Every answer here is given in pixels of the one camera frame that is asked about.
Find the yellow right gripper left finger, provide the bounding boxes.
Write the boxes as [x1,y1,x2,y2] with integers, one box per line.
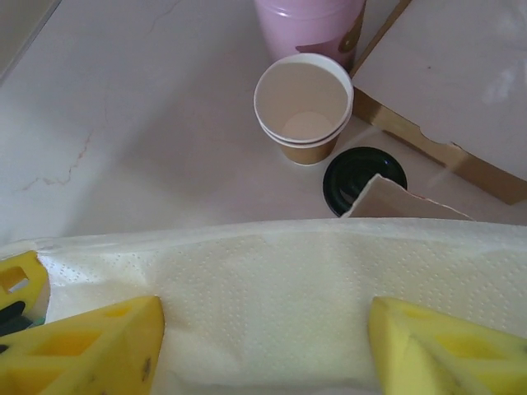
[0,295,166,395]

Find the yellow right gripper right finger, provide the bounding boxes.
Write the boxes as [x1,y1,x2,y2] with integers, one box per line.
[367,296,527,395]

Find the white paper napkin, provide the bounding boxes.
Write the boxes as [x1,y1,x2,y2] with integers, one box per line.
[0,217,527,395]

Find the brown paper cup white rim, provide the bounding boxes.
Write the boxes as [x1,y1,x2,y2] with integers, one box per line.
[258,102,353,166]
[254,53,355,143]

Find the black plastic cup lid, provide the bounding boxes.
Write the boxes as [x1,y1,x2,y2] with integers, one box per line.
[323,146,408,218]

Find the pink straw holder cup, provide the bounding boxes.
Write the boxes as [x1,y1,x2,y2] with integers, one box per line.
[253,0,367,73]

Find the red white paper bag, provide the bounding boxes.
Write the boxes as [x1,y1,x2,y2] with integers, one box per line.
[340,172,474,223]

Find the kraft cardboard box white top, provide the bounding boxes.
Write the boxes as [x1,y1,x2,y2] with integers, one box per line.
[349,0,527,207]

